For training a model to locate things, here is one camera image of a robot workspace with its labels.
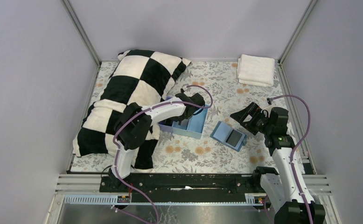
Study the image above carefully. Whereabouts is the blue three-compartment tray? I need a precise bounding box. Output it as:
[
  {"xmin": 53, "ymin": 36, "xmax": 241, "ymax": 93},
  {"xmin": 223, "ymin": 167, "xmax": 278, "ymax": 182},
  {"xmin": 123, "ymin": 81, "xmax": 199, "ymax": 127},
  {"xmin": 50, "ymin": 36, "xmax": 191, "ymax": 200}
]
[{"xmin": 159, "ymin": 109, "xmax": 208, "ymax": 139}]

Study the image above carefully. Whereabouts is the folded white towel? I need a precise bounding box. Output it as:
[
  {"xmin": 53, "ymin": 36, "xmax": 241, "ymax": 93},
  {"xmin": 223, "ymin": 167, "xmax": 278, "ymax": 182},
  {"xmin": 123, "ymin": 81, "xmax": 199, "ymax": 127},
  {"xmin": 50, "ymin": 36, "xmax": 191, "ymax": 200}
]
[{"xmin": 237, "ymin": 54, "xmax": 275, "ymax": 87}]

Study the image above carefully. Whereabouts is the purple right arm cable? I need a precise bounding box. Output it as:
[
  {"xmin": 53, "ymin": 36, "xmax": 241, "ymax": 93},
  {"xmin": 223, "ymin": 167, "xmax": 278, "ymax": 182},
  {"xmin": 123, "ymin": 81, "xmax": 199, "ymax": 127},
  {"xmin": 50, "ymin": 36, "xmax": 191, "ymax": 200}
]
[{"xmin": 263, "ymin": 94, "xmax": 315, "ymax": 224}]

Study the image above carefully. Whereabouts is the teal card holder wallet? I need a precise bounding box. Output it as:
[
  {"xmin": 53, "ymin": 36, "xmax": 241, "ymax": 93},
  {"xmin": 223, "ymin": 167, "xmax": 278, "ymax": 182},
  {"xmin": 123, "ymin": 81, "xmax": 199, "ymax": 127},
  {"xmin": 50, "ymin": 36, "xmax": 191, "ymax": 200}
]
[{"xmin": 210, "ymin": 121, "xmax": 247, "ymax": 152}]

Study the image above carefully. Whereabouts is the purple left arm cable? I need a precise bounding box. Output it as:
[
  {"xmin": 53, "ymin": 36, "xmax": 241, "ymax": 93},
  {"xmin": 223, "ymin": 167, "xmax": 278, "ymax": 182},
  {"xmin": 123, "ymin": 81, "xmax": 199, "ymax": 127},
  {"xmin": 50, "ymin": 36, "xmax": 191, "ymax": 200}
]
[{"xmin": 112, "ymin": 84, "xmax": 214, "ymax": 224}]

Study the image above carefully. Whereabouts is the black white checkered pillow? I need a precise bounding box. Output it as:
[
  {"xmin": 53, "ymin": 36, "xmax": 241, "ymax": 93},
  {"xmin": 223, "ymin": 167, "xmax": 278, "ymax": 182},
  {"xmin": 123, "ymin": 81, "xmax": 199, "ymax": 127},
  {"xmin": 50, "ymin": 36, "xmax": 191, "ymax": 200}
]
[{"xmin": 72, "ymin": 49, "xmax": 192, "ymax": 173}]

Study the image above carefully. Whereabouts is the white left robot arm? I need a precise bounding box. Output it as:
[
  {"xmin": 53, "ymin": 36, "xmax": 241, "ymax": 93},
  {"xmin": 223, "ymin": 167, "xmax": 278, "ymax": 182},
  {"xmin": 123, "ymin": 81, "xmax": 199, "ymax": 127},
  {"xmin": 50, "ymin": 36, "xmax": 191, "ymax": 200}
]
[{"xmin": 111, "ymin": 93, "xmax": 207, "ymax": 183}]

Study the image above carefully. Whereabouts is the dark grey credit card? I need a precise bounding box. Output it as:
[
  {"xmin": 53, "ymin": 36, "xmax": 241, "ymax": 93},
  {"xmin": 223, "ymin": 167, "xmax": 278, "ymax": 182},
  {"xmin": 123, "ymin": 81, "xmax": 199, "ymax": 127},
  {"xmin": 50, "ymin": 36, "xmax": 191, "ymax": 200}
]
[{"xmin": 225, "ymin": 130, "xmax": 244, "ymax": 147}]

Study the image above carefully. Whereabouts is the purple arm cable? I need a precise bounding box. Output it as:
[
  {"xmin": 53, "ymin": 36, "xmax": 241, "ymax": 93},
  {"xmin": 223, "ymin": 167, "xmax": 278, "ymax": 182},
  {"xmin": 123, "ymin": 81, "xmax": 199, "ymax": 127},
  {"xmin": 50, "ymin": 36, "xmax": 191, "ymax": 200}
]
[
  {"xmin": 112, "ymin": 84, "xmax": 214, "ymax": 224},
  {"xmin": 263, "ymin": 94, "xmax": 315, "ymax": 224}
]

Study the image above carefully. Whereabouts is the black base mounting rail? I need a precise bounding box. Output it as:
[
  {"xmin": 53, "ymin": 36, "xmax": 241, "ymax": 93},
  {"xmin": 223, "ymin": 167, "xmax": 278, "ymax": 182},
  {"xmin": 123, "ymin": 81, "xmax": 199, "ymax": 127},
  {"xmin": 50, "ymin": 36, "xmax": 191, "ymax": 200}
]
[{"xmin": 98, "ymin": 165, "xmax": 283, "ymax": 204}]

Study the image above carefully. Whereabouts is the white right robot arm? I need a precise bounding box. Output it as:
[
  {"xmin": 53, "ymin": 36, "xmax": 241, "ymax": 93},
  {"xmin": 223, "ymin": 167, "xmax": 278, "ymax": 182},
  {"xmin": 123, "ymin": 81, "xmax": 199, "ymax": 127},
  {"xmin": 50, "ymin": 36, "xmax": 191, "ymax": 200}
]
[{"xmin": 230, "ymin": 103, "xmax": 326, "ymax": 224}]

